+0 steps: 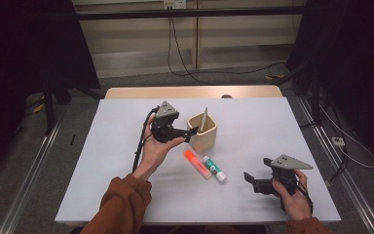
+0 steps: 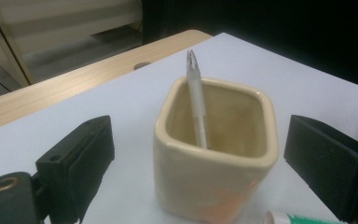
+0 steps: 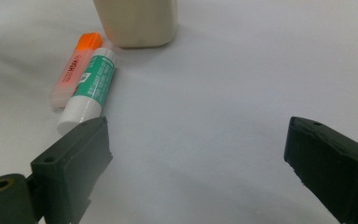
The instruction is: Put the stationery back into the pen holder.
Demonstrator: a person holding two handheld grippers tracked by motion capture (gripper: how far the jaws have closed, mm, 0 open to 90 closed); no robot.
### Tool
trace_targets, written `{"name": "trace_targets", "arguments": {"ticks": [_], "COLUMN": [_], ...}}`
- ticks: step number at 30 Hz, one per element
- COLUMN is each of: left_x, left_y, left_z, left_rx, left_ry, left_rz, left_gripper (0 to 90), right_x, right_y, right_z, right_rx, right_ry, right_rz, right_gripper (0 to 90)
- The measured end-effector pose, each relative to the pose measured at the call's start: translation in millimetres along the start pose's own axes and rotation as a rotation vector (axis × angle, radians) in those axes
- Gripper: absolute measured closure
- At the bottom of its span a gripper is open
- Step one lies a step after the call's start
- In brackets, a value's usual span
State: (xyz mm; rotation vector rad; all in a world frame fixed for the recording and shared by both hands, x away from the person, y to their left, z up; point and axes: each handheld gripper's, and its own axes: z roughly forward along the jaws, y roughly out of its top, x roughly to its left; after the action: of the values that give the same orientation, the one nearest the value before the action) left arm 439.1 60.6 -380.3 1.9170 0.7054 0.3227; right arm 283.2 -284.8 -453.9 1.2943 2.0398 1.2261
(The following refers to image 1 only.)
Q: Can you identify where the wooden table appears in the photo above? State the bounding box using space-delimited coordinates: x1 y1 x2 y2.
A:
104 85 283 100

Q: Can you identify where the beige pen holder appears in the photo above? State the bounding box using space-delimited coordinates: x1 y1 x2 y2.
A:
186 112 218 154

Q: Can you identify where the white wall socket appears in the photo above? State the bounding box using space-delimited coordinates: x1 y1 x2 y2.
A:
163 0 188 10

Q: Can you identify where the person's right hand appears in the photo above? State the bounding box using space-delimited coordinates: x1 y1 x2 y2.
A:
271 168 314 221

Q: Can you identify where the clear plastic pen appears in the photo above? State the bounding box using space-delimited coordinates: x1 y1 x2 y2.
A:
200 106 208 133

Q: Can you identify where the black wall cable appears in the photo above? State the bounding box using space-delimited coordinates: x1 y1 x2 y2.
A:
167 16 288 87

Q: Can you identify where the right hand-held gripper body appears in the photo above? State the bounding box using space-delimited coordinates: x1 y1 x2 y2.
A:
254 154 314 196

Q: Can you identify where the person's left hand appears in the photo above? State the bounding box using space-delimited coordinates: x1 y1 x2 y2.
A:
131 113 187 181

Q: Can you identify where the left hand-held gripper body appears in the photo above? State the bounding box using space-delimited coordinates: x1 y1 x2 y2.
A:
150 100 180 144

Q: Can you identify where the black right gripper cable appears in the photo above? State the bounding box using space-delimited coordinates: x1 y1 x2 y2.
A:
290 178 315 215

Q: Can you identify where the black metal stand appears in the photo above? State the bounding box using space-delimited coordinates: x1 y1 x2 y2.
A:
43 77 105 137

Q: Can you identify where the black curtain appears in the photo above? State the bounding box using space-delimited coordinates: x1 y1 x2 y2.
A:
285 0 374 165
0 0 101 178

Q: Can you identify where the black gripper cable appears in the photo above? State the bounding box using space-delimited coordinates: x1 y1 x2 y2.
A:
290 178 315 215
131 105 161 174

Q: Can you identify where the black horizontal bar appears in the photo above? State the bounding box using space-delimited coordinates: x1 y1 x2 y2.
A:
76 6 306 21

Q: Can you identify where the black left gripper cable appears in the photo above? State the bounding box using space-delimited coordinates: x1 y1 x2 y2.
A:
131 105 161 174

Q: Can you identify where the aluminium floor rail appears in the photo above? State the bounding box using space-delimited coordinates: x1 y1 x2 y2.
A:
0 103 70 234
296 97 374 234

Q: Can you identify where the orange highlighter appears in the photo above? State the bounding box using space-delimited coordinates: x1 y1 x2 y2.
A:
183 149 212 180

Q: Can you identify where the white floor cable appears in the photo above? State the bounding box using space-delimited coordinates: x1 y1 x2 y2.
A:
319 103 374 170

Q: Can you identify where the green glue stick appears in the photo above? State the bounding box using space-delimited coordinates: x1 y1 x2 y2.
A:
202 155 228 184

